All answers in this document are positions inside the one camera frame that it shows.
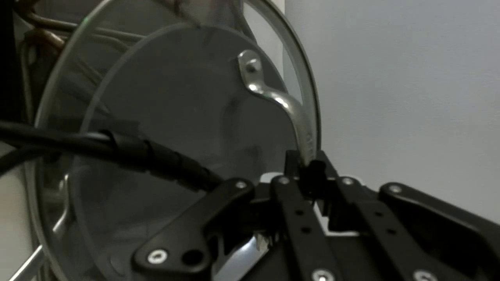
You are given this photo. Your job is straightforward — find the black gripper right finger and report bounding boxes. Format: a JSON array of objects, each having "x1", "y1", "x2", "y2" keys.
[{"x1": 313, "y1": 150, "x2": 500, "y2": 281}]

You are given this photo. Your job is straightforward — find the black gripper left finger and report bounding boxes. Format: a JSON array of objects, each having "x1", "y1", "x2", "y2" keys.
[{"x1": 131, "y1": 150, "x2": 341, "y2": 281}]

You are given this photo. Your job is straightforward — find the glass pan lid metal handle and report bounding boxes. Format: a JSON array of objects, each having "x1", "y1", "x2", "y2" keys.
[{"x1": 22, "y1": 0, "x2": 324, "y2": 281}]

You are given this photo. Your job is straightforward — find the black spiral-wrapped cable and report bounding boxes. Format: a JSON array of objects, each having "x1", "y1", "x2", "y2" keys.
[{"x1": 0, "y1": 118, "x2": 227, "y2": 193}]

